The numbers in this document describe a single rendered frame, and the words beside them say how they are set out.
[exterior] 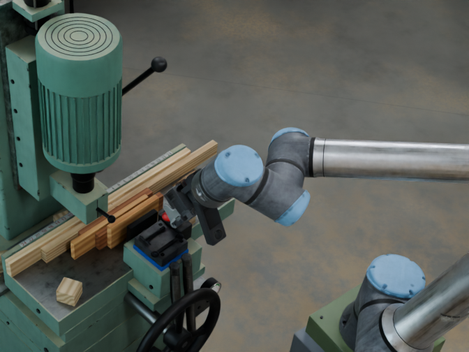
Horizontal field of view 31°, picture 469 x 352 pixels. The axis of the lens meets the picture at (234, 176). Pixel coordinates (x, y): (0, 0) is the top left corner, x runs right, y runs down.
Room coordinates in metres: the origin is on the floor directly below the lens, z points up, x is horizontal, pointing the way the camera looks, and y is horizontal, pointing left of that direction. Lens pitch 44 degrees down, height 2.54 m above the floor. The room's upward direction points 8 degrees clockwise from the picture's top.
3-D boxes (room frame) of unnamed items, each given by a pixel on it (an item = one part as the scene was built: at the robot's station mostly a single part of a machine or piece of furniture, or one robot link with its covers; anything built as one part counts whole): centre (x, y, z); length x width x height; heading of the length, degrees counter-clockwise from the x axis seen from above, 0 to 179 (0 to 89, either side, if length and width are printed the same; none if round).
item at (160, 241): (1.37, 0.14, 0.99); 0.13 x 0.11 x 0.06; 143
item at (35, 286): (1.42, 0.22, 0.87); 0.61 x 0.30 x 0.06; 143
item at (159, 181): (1.55, 0.25, 0.92); 0.60 x 0.02 x 0.04; 143
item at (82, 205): (1.43, 0.37, 1.03); 0.14 x 0.07 x 0.09; 53
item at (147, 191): (1.47, 0.28, 0.92); 0.23 x 0.02 x 0.04; 143
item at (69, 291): (1.22, 0.34, 0.92); 0.05 x 0.04 x 0.04; 79
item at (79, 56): (1.42, 0.35, 1.35); 0.18 x 0.18 x 0.31
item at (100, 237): (1.46, 0.25, 0.92); 0.22 x 0.02 x 0.05; 143
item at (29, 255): (1.49, 0.32, 0.92); 0.60 x 0.02 x 0.05; 143
